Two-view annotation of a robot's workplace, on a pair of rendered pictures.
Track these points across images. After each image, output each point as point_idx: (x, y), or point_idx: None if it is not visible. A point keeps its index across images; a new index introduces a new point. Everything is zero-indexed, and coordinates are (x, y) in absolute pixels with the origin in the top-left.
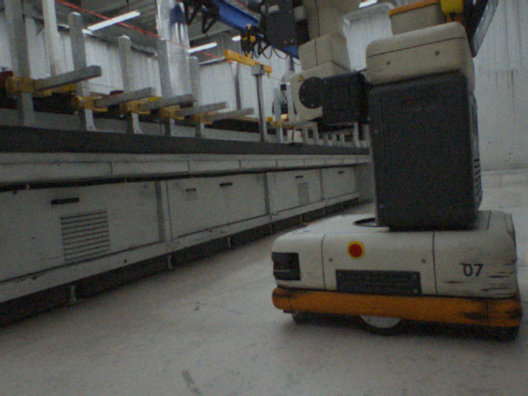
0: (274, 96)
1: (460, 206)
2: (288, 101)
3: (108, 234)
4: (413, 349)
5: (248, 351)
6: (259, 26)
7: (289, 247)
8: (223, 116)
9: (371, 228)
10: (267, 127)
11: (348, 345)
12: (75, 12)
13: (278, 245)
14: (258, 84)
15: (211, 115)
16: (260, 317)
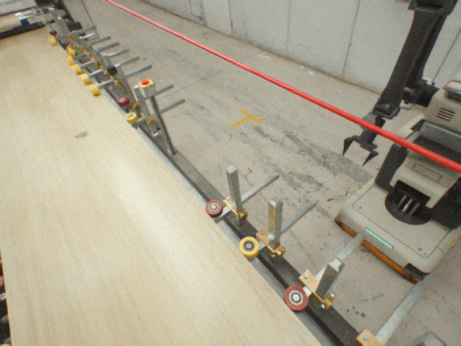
0: (138, 97)
1: None
2: (125, 84)
3: None
4: (452, 255)
5: (444, 312)
6: (371, 143)
7: (435, 266)
8: (256, 193)
9: (432, 226)
10: (135, 125)
11: (444, 272)
12: (440, 341)
13: (431, 269)
14: (156, 105)
15: (245, 200)
16: (392, 287)
